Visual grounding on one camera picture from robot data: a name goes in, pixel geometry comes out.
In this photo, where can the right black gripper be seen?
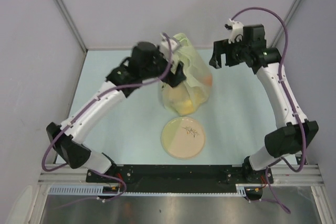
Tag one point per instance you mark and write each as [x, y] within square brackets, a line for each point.
[223, 46]

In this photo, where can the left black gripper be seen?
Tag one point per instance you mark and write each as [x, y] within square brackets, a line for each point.
[179, 76]

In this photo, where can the yellow-green plastic bag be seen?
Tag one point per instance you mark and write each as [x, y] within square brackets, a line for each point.
[195, 70]

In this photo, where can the cream plate with branch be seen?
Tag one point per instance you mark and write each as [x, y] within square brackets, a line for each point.
[183, 138]

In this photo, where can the yellow fake banana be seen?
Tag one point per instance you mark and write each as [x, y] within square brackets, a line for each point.
[185, 107]

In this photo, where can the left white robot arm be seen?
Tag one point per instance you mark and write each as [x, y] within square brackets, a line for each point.
[67, 138]

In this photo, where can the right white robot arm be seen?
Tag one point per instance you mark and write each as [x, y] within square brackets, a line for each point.
[294, 133]

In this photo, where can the orange fake fruit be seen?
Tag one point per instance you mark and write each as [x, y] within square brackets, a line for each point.
[208, 80]

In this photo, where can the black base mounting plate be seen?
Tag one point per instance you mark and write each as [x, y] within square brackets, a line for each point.
[186, 176]

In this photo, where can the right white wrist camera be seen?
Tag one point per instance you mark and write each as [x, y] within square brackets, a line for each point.
[236, 31]

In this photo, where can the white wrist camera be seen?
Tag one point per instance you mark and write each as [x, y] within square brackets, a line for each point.
[168, 46]
[236, 31]

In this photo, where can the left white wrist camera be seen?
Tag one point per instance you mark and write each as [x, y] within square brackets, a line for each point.
[168, 46]

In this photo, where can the right corner aluminium post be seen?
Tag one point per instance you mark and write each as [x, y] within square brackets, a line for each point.
[287, 20]

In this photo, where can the corner aluminium post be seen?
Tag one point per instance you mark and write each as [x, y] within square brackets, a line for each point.
[71, 24]
[287, 20]

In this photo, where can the left corner aluminium post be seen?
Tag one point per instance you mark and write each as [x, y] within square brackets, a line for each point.
[71, 24]

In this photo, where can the white slotted cable duct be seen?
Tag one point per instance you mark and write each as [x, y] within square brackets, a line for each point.
[109, 191]

